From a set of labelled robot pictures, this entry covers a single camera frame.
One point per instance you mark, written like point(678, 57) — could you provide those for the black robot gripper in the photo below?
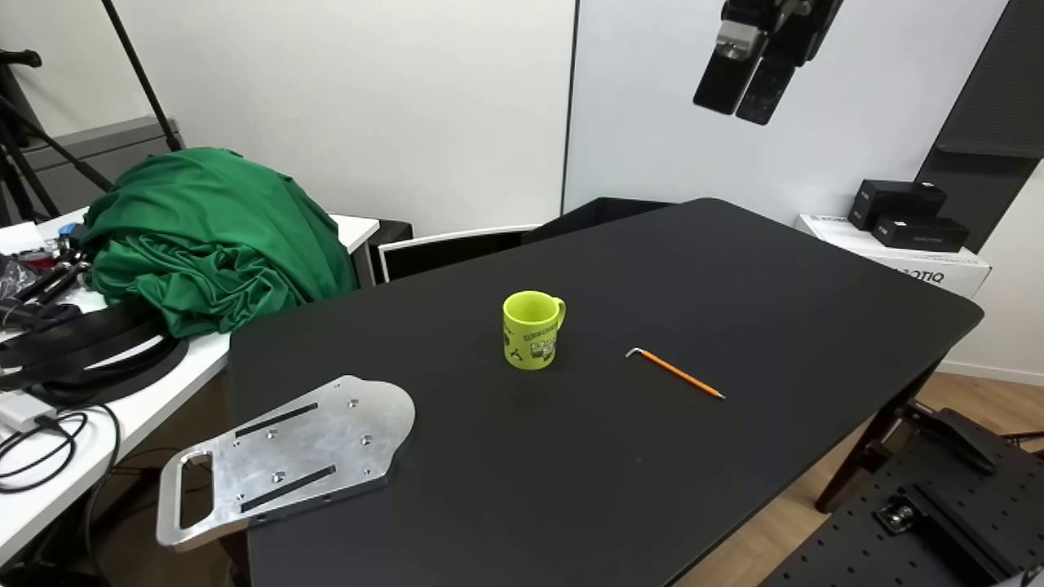
point(749, 79)

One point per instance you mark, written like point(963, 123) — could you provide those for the orange pen with metal tip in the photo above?
point(678, 372)

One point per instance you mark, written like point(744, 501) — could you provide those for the lime green cartoon mug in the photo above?
point(531, 328)

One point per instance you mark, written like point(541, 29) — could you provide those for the black device on box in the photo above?
point(906, 216)

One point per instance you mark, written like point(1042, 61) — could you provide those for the white cardboard box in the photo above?
point(959, 271)

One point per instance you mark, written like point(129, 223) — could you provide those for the black perforated breadboard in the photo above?
point(955, 507)

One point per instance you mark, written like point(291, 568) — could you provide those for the silver metal mounting plate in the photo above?
point(329, 440)

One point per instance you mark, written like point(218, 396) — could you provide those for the green crumpled cloth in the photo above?
point(214, 241)

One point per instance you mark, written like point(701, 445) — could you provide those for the black tripod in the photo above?
point(18, 131)

